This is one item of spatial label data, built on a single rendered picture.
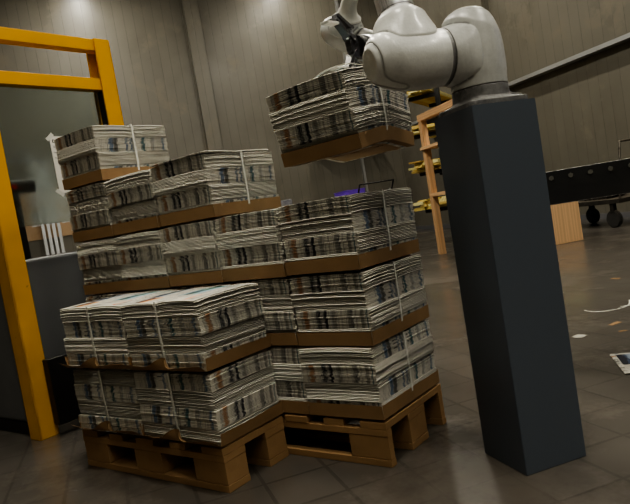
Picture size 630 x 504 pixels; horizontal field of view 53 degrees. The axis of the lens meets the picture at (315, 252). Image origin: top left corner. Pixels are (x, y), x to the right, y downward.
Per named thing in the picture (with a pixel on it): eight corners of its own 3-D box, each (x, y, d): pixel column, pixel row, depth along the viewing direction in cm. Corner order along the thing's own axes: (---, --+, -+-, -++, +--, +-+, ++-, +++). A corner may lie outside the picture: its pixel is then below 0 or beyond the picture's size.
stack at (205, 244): (393, 469, 187) (348, 193, 182) (149, 435, 258) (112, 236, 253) (448, 421, 218) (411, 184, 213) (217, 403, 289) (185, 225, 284)
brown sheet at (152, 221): (158, 227, 236) (156, 215, 235) (113, 235, 253) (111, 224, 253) (229, 216, 265) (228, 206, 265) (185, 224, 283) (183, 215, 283)
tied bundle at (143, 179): (159, 228, 235) (148, 167, 234) (113, 237, 253) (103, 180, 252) (230, 217, 265) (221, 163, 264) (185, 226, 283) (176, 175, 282)
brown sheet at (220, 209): (215, 216, 217) (212, 204, 217) (160, 226, 234) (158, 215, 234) (282, 206, 248) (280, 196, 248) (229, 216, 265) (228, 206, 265)
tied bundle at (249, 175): (215, 218, 217) (203, 152, 216) (159, 228, 235) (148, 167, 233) (282, 208, 248) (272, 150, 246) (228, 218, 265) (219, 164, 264)
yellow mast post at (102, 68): (159, 392, 329) (93, 37, 317) (148, 391, 334) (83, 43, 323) (172, 387, 336) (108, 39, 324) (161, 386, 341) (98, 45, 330)
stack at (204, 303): (229, 494, 188) (193, 299, 185) (86, 465, 235) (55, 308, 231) (291, 454, 212) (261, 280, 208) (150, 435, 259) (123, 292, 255)
